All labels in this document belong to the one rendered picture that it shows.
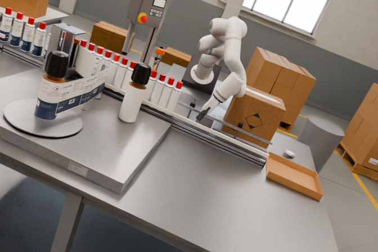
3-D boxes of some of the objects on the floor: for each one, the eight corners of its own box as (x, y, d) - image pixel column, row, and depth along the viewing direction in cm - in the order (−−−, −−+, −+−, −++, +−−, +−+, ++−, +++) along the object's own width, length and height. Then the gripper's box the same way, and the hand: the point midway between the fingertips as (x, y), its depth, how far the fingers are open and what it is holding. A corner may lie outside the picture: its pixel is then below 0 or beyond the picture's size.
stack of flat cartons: (88, 42, 588) (93, 24, 577) (97, 37, 637) (101, 20, 626) (125, 55, 595) (130, 38, 584) (130, 49, 644) (135, 33, 633)
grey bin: (287, 171, 408) (312, 125, 387) (280, 153, 451) (303, 111, 430) (323, 185, 410) (350, 140, 389) (314, 166, 453) (337, 125, 432)
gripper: (223, 104, 185) (200, 127, 191) (226, 97, 199) (205, 119, 205) (212, 95, 184) (189, 118, 191) (216, 88, 198) (195, 111, 205)
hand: (199, 116), depth 197 cm, fingers closed
